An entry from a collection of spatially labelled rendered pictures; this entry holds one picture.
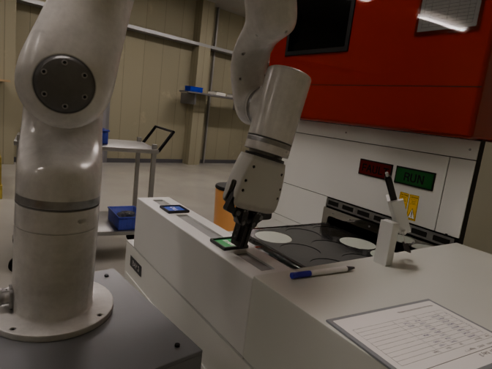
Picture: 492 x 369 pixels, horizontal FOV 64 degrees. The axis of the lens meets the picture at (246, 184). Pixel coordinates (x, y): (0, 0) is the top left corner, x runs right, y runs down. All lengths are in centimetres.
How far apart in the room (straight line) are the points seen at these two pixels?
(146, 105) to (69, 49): 776
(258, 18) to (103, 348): 56
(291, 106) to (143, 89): 761
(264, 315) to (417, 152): 70
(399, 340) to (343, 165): 86
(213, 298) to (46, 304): 28
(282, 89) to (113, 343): 49
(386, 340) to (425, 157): 71
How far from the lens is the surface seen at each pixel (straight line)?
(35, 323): 70
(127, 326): 70
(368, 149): 127
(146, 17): 840
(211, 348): 81
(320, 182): 140
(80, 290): 69
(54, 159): 63
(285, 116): 70
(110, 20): 60
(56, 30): 57
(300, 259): 95
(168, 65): 856
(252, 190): 71
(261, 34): 71
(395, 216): 80
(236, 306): 71
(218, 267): 74
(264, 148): 70
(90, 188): 64
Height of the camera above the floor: 122
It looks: 10 degrees down
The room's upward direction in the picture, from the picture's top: 7 degrees clockwise
